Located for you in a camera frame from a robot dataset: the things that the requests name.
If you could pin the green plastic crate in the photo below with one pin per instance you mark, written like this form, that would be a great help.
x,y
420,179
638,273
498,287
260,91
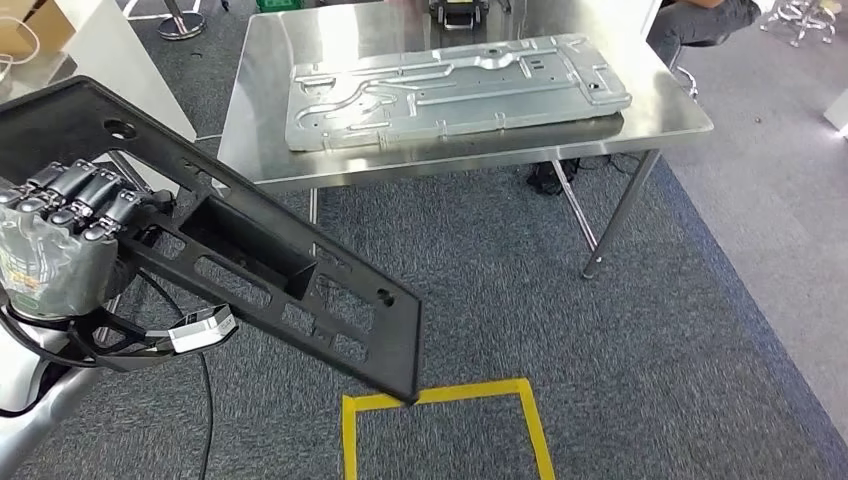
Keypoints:
x,y
278,5

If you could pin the yellow floor tape square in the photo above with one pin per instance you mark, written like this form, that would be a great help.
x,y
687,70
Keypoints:
x,y
464,392

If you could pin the person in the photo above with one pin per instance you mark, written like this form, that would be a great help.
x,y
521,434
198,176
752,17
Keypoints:
x,y
696,26

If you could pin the chrome chair frame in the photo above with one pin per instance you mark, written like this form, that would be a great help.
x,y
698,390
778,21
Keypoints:
x,y
689,79

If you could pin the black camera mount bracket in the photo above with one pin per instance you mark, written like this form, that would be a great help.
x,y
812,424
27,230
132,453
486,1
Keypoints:
x,y
122,364

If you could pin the black plastic licence plate frame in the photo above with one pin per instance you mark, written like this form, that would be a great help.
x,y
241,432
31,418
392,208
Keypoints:
x,y
391,344

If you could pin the chrome stanchion base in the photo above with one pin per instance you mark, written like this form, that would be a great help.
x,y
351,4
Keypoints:
x,y
180,23

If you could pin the chrome chair base with castors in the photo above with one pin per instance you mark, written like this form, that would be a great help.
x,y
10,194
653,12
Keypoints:
x,y
798,20

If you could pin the steel workbench table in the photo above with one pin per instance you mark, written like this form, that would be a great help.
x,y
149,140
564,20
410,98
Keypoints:
x,y
662,112

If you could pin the white furniture corner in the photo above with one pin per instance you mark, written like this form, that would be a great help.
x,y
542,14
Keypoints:
x,y
838,112

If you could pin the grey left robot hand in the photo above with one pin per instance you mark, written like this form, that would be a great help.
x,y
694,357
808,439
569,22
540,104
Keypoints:
x,y
60,265

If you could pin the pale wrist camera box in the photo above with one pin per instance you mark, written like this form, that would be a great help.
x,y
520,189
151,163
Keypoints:
x,y
199,331

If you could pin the stamped silver metal panel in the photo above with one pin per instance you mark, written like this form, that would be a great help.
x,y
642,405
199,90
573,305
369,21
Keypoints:
x,y
464,86

